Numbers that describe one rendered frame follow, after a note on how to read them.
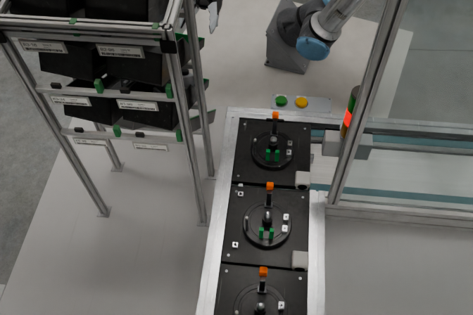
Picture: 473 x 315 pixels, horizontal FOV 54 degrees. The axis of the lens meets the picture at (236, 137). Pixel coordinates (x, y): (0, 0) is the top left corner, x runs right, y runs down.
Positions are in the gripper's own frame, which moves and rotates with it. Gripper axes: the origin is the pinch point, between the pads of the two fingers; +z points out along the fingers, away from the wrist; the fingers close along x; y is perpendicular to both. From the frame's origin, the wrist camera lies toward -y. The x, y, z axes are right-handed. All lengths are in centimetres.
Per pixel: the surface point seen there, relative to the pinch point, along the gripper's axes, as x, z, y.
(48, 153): 108, 43, 124
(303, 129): -35.2, 16.9, 29.5
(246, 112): -14.8, 14.7, 32.3
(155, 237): 2, 62, 21
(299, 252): -42, 54, 10
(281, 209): -35, 44, 14
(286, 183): -34, 36, 21
